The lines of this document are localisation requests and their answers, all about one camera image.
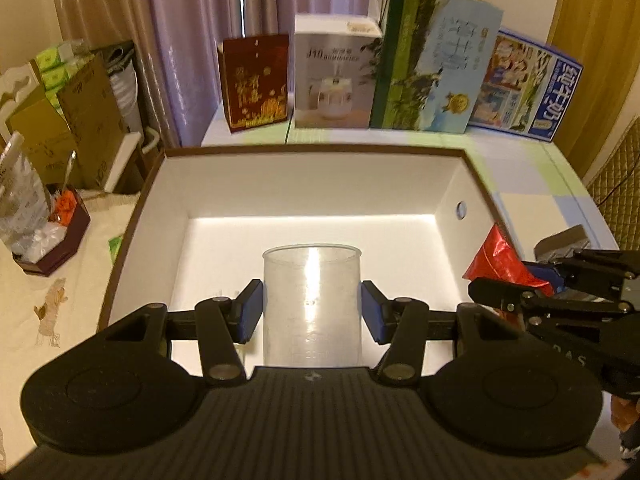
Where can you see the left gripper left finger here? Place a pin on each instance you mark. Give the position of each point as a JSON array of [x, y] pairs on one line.
[[143, 378]]

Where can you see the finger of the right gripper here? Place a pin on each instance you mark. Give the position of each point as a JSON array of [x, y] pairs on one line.
[[614, 299], [588, 269]]

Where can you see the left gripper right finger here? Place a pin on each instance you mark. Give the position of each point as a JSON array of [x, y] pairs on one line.
[[485, 382]]

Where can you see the red snack packet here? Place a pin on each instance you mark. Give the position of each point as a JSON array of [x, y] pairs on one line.
[[497, 259]]

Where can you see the clear plastic cup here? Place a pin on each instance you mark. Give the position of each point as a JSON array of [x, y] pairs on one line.
[[312, 312]]

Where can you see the black shaver box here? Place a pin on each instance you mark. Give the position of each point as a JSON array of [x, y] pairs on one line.
[[562, 244]]

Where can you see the right hand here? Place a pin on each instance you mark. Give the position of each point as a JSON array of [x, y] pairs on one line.
[[624, 413]]

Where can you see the quilted chair cover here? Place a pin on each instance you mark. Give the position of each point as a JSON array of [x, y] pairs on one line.
[[616, 189]]

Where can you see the checkered tablecloth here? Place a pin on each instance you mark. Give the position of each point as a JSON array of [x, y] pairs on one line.
[[533, 186]]

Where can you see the brown cardboard storage box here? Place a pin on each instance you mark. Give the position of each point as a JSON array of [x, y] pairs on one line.
[[206, 216]]

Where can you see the small brown tray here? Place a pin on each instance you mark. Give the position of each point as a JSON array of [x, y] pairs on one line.
[[60, 238]]

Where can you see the blue milk carton box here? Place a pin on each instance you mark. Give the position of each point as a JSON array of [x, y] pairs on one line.
[[527, 88]]

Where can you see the silver plastic bag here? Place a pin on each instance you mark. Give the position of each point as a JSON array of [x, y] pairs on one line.
[[25, 201]]

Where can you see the wooden wardrobe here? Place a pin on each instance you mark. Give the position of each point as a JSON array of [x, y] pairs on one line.
[[603, 36]]

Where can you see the green milk carton box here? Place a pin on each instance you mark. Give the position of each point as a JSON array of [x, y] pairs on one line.
[[432, 62]]

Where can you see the white humidifier box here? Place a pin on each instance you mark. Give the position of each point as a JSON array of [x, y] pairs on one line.
[[334, 68]]

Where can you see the red gift box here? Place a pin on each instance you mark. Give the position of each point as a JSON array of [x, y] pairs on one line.
[[254, 80]]

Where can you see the curtain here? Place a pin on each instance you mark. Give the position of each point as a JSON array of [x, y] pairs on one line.
[[176, 44]]

